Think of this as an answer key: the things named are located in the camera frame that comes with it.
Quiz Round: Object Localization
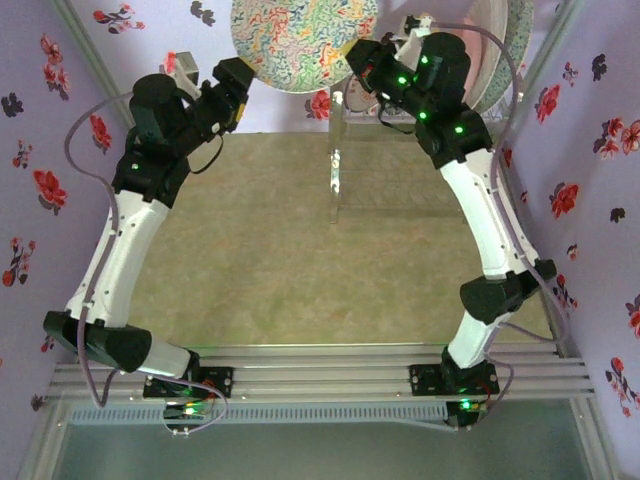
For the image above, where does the colourful squiggle pattern plate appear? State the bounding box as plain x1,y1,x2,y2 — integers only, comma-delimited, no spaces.
230,0,380,95

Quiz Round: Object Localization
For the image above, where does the white plaid pattern plate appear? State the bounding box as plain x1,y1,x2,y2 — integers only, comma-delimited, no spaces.
492,0,535,109

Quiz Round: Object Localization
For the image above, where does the left circuit board green light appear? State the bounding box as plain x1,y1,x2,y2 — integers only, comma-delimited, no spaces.
163,399,214,421

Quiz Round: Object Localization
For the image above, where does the circuit board green light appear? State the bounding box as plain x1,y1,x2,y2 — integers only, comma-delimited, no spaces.
447,397,494,431
163,399,214,421

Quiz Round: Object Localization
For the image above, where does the right circuit board green light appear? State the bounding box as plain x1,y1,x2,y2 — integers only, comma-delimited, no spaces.
447,397,494,431

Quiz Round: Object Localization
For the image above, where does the black left gripper cable loop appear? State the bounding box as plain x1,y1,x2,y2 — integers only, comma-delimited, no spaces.
189,133,225,176

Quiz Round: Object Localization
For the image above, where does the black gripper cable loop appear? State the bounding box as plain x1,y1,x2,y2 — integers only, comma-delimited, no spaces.
189,133,225,176
377,102,419,135

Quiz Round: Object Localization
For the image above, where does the black right gripper cable loop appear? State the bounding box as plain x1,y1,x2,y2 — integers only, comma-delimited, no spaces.
377,102,419,135

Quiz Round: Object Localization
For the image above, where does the chrome wire dish rack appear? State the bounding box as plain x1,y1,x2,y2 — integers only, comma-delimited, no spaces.
327,74,524,225

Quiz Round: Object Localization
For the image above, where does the grey right arm cable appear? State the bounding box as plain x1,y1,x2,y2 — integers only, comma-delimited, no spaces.
429,22,571,409

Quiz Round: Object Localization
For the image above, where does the left aluminium corner post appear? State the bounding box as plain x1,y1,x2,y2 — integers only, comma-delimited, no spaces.
49,0,134,119

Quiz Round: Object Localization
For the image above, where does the aluminium corner post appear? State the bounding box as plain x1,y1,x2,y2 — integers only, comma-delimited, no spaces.
519,0,587,101
49,0,134,119

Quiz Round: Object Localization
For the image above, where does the right aluminium corner post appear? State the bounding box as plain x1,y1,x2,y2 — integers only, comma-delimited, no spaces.
519,0,587,101

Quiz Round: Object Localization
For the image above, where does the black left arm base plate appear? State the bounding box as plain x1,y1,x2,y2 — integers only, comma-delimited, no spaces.
143,366,235,400

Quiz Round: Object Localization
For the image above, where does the aluminium mounting rail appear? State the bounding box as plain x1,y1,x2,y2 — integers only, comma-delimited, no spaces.
47,342,596,401

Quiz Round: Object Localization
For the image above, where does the right aluminium table side rail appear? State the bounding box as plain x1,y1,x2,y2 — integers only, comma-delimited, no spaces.
537,279,571,357

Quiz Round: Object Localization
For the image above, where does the grey left base cable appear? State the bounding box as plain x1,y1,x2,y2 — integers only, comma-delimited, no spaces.
162,379,229,439

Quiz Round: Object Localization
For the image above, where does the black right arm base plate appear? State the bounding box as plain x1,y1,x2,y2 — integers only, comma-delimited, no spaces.
408,363,501,397

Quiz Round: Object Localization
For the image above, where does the grey slotted cable duct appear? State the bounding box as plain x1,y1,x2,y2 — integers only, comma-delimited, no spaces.
67,402,449,426

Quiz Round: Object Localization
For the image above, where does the left lower aluminium frame bar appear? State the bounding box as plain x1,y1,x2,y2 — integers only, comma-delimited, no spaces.
14,399,71,480

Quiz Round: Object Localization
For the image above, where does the aluminium frame bar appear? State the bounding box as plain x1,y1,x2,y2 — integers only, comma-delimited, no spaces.
569,399,621,480
14,399,71,480

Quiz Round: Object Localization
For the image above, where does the right lower aluminium frame bar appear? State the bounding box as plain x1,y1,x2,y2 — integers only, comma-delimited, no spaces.
569,399,621,480

